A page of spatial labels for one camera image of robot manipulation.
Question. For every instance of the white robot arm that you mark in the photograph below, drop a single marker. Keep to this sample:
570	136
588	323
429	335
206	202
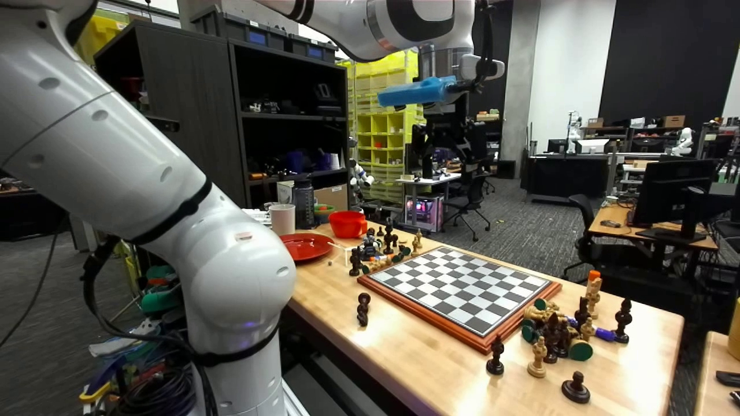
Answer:
83	146

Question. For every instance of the cluster of chess pieces left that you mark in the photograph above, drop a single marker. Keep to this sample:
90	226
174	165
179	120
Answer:
380	249

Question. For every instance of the dark chess piece near board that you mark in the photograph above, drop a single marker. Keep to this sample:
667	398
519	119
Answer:
364	307

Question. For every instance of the light brown chess piece front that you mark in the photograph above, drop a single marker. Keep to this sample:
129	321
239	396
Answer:
540	352

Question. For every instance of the light brown knight piece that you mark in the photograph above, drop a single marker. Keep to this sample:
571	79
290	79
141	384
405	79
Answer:
593	293

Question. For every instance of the dark chess piece far right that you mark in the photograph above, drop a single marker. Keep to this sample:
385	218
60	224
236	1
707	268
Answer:
623	318

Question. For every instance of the red bowl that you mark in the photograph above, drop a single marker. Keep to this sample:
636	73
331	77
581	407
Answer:
348	224

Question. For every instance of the dark water bottle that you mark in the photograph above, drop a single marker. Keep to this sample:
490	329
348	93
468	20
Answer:
303	198

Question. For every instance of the yellow bin rack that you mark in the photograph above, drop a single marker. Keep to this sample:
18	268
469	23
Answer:
380	134

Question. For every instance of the red plate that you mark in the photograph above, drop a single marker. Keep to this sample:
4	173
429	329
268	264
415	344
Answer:
307	246

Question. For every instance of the white cup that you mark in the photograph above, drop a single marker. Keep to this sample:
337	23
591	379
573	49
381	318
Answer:
283	218

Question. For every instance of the black office chair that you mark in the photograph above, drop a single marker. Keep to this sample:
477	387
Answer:
468	193

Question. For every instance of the blue padded sensor bar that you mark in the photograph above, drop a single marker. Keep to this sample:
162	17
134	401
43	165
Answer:
425	90

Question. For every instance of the dark metal shelving unit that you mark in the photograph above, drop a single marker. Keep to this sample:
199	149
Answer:
247	116

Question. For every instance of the dark pawn front left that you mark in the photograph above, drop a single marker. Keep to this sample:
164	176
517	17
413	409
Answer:
495	364

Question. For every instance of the dark pawn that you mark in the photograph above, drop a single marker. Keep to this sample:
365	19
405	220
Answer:
573	389
495	364

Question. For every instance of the wooden side desk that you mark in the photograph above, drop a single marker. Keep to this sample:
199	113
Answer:
613	220

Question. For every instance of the green round object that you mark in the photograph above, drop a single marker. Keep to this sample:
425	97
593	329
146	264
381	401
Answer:
581	352

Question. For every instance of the blue cap expo marker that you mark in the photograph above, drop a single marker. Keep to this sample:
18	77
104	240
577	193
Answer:
607	335

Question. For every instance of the dark pawn front right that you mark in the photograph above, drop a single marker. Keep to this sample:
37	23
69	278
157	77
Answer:
573	389

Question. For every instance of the black computer monitor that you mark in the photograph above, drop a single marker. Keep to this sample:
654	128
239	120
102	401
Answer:
667	189

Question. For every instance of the wooden chessboard with red frame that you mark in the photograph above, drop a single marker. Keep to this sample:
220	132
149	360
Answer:
468	295

